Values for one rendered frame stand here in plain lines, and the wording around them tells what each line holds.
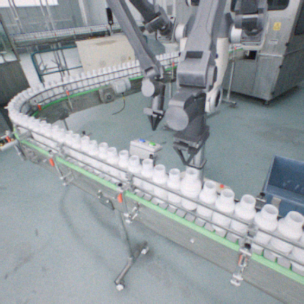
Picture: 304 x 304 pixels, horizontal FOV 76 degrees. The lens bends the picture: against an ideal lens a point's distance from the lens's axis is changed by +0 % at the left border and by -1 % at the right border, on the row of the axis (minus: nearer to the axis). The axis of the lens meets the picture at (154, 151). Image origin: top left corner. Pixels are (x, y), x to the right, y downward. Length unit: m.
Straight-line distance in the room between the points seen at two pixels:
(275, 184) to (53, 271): 1.74
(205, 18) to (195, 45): 0.06
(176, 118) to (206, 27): 0.20
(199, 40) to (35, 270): 1.96
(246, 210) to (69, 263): 1.59
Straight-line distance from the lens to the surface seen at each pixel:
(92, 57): 4.64
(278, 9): 4.13
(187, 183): 0.66
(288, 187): 1.37
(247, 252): 0.63
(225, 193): 0.66
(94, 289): 1.81
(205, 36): 0.49
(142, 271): 1.77
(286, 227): 0.67
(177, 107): 0.42
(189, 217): 0.77
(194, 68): 0.46
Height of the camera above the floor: 1.63
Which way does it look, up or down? 36 degrees down
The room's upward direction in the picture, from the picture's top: 5 degrees counter-clockwise
